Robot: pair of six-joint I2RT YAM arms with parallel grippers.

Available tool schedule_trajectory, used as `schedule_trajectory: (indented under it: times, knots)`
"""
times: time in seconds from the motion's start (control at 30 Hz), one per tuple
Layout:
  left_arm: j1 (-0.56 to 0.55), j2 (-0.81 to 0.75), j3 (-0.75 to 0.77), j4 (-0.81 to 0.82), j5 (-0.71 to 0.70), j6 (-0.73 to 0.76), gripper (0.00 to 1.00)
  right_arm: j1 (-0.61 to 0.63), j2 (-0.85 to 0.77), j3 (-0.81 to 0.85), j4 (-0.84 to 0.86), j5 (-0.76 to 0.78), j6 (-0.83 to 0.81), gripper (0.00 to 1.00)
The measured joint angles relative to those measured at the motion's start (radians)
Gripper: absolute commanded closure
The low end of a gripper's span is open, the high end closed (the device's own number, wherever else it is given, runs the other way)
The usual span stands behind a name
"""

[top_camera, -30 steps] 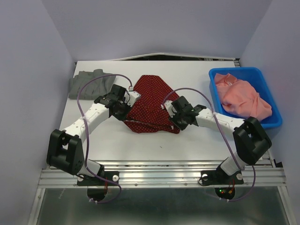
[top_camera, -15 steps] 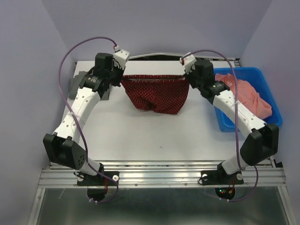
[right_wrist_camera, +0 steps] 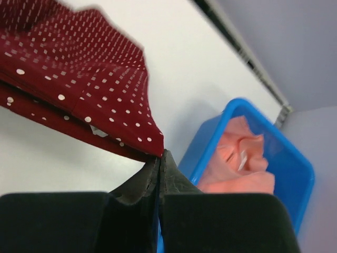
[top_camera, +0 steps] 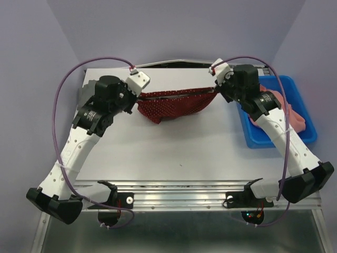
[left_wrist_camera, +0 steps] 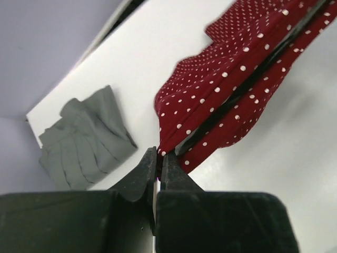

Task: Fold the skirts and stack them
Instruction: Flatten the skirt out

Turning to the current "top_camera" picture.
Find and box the red polka dot skirt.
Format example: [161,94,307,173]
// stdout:
[137,87,218,124]

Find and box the grey pleated skirt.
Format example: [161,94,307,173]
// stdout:
[77,80,97,110]

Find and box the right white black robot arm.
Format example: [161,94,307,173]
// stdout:
[209,63,334,206]

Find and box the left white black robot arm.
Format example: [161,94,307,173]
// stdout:
[26,72,150,225]

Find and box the blue plastic bin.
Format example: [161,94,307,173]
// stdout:
[237,75,317,149]

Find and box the pink skirt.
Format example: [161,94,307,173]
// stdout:
[243,86,305,134]

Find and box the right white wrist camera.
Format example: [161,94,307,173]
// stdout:
[209,58,233,85]

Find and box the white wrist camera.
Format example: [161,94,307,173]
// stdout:
[125,69,151,97]
[209,58,233,85]

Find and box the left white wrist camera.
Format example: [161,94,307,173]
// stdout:
[125,69,151,97]

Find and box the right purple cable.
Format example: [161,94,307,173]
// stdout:
[210,55,293,228]

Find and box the purple cable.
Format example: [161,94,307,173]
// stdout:
[210,55,293,228]
[53,56,136,229]

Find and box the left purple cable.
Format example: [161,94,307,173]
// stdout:
[53,56,136,229]

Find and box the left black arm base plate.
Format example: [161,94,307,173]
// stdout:
[103,192,134,209]

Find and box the aluminium frame rail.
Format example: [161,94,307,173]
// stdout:
[73,180,322,212]

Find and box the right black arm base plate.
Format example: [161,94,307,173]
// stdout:
[222,191,274,209]

